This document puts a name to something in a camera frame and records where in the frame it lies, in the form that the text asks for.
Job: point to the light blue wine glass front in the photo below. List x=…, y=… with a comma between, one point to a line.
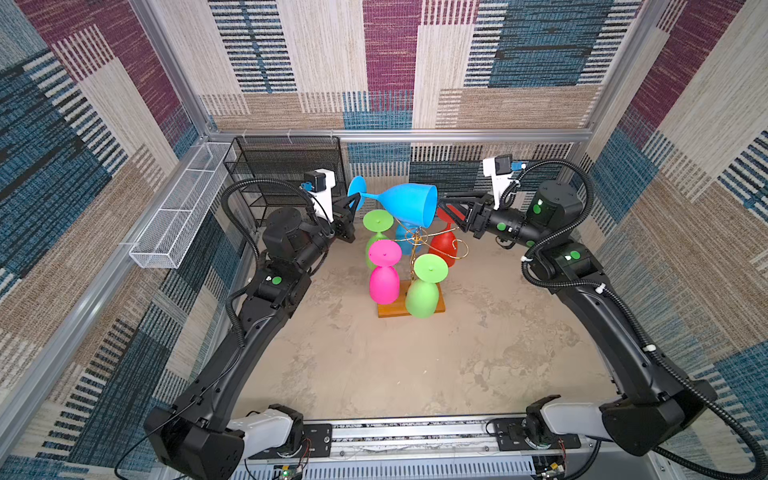
x=411, y=203

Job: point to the red wine glass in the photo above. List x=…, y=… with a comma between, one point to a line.
x=444, y=244

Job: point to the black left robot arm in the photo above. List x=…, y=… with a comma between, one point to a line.
x=198, y=435

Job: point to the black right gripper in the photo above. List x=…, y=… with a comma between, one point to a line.
x=479, y=211

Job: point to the blue wine glass back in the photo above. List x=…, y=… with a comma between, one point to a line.
x=405, y=238

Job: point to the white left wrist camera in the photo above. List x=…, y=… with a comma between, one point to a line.
x=319, y=184

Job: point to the black wire shelf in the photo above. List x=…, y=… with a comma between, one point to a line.
x=286, y=159

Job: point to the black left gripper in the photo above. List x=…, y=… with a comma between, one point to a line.
x=341, y=224

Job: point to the green wine glass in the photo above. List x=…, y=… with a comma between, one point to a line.
x=423, y=294
x=378, y=222

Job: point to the green wine glass back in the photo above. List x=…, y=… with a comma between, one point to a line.
x=378, y=222

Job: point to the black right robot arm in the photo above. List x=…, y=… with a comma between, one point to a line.
x=655, y=398

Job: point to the white wire basket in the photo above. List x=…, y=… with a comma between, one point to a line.
x=165, y=241

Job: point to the pink wine glass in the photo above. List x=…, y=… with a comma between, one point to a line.
x=384, y=282

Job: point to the green wine glass front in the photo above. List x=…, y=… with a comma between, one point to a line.
x=423, y=294

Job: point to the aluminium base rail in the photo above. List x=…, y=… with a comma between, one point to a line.
x=492, y=446

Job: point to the wooden rack base with gold wire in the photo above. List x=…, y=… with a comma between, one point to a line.
x=398, y=308

